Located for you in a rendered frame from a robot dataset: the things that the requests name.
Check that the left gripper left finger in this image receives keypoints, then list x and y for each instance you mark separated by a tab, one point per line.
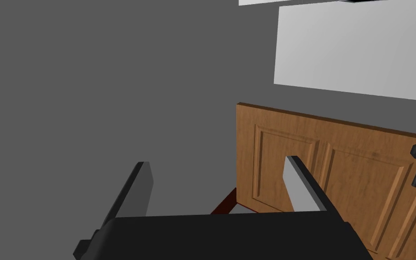
135	193

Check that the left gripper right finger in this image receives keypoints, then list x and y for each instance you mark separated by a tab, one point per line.
303	191

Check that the brown wooden door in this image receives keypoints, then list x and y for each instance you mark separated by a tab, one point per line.
359	173

